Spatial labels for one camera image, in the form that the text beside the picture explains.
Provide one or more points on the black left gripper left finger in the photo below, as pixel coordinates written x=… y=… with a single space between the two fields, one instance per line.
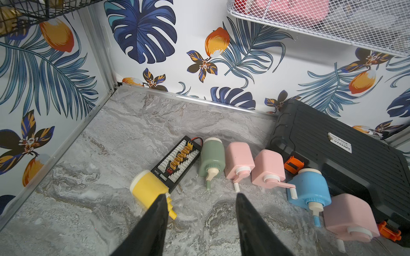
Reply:
x=148 y=236

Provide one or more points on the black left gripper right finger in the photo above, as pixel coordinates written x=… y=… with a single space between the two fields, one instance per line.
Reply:
x=256 y=237

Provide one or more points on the yellow pencil sharpener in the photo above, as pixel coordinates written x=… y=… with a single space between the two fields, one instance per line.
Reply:
x=146 y=187

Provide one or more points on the pink pencil sharpener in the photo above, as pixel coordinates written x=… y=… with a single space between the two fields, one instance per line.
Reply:
x=239 y=163
x=269 y=172
x=350 y=219

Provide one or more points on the blue pencil sharpener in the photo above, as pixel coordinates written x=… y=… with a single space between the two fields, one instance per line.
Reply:
x=311 y=192

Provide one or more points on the green pencil sharpener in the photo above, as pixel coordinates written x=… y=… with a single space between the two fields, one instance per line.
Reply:
x=212 y=160

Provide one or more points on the black yellow small box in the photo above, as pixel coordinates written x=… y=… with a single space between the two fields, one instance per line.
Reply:
x=174 y=166

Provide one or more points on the black plastic tool case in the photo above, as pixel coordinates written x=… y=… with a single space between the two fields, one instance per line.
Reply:
x=350 y=161

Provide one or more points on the pink triangular object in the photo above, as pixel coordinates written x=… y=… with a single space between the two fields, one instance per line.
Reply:
x=290 y=12

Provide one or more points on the white wire mesh basket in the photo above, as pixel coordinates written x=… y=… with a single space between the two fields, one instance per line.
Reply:
x=382 y=26

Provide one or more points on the black wire basket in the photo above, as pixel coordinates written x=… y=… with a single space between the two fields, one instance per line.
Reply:
x=18 y=16

